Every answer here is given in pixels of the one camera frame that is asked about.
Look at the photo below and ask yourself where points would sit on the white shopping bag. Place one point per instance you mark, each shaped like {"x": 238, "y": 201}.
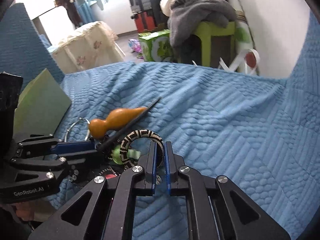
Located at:
{"x": 245, "y": 62}

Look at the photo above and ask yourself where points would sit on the green jewelry box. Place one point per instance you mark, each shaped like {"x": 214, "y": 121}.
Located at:
{"x": 41, "y": 106}

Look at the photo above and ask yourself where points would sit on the green plastic stool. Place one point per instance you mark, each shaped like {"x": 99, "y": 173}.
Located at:
{"x": 207, "y": 44}

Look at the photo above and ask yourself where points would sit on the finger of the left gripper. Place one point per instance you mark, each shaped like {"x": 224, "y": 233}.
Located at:
{"x": 39, "y": 145}
{"x": 34, "y": 163}

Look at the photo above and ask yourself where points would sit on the silver metal bangle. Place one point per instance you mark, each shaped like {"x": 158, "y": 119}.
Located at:
{"x": 78, "y": 126}

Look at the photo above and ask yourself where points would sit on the black white patterned bangle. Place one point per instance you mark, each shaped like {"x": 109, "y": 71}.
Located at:
{"x": 138, "y": 138}

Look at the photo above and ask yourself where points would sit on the green cardboard box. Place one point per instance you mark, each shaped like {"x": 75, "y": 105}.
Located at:
{"x": 156, "y": 46}

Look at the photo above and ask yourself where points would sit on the pink hat hair clip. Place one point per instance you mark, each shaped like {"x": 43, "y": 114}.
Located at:
{"x": 110, "y": 176}

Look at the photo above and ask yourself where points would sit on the red suitcase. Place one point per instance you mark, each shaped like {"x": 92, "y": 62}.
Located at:
{"x": 144, "y": 21}

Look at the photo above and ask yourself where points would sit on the purple patterned cloth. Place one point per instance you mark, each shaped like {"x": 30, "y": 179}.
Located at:
{"x": 135, "y": 46}

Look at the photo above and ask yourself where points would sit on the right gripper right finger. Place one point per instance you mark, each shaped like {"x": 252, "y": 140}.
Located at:
{"x": 176, "y": 186}

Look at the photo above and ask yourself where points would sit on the black hair stick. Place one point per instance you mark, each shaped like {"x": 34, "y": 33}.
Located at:
{"x": 111, "y": 137}

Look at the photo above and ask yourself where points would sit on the orange wooden gourd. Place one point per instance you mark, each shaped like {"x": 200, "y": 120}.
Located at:
{"x": 116, "y": 120}

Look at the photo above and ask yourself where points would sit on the grey blanket pile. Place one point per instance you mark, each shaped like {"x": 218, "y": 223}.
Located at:
{"x": 187, "y": 14}

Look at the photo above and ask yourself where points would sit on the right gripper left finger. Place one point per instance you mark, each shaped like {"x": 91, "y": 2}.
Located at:
{"x": 146, "y": 181}

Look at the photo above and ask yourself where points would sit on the blue quilted bedspread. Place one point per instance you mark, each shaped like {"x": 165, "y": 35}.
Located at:
{"x": 261, "y": 133}

